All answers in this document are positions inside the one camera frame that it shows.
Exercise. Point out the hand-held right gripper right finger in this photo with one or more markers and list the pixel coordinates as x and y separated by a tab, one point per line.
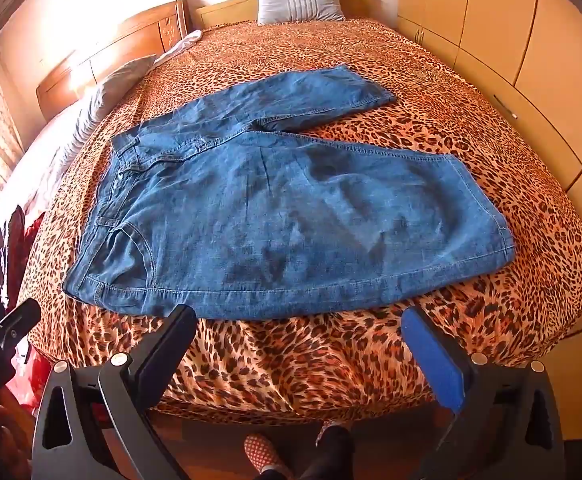
436	360

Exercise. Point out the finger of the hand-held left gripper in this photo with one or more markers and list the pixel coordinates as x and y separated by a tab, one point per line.
18	317

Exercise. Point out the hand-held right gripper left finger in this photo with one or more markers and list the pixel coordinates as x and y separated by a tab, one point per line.
171	345

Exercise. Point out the blue denim pants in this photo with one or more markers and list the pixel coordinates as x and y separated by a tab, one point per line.
271	210

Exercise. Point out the red cloth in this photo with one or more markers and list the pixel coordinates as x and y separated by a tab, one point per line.
23	382

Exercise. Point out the dark cloth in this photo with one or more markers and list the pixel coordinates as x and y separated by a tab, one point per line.
6	250

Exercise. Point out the leopard print bed sheet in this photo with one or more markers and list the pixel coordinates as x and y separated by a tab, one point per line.
321	350

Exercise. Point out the red polka dot slipper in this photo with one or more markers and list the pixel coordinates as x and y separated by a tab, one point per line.
266	452
329	428

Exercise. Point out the white quilt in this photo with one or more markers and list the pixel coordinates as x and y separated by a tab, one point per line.
53	160

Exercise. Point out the plain grey pillow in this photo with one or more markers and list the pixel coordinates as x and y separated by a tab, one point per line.
116	87

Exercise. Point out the brown wooden headboard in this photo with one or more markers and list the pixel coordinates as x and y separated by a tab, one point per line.
121	40

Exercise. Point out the white cloth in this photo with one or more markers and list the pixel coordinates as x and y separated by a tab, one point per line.
183	42

